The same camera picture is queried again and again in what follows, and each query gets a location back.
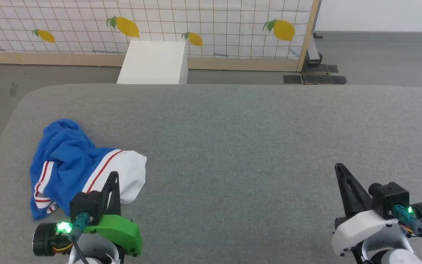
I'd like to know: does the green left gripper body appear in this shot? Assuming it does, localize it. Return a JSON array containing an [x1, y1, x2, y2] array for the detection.
[[82, 214, 142, 256]]

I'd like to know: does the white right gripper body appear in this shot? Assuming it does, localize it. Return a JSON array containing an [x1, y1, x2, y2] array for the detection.
[[331, 209, 399, 256]]

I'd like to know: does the teal plug black cable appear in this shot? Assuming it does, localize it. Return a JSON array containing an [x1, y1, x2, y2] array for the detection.
[[67, 212, 91, 264], [393, 205, 422, 258]]

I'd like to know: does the lemon print partition screen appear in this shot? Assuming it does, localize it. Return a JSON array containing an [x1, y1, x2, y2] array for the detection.
[[0, 0, 321, 72]]

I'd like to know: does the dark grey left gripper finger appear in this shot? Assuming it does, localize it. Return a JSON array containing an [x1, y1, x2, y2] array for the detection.
[[100, 171, 118, 217], [110, 172, 121, 216]]

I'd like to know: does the right teal plug black cable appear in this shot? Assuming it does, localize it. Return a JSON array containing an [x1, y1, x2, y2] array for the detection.
[[393, 205, 422, 258]]

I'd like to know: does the blue white basketball jersey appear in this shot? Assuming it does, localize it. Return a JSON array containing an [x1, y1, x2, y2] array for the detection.
[[30, 118, 147, 221]]

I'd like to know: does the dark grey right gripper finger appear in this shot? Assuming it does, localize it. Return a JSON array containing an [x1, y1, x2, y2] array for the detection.
[[335, 163, 355, 218], [341, 164, 373, 215]]

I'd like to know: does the large black floor tape patch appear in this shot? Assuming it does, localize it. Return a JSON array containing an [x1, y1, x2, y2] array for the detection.
[[301, 64, 347, 85]]

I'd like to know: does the white box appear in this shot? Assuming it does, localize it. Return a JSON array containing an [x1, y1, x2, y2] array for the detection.
[[116, 40, 189, 85]]

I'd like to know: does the left teal plug black cable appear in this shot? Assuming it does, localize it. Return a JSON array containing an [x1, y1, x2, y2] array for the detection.
[[67, 212, 91, 264]]

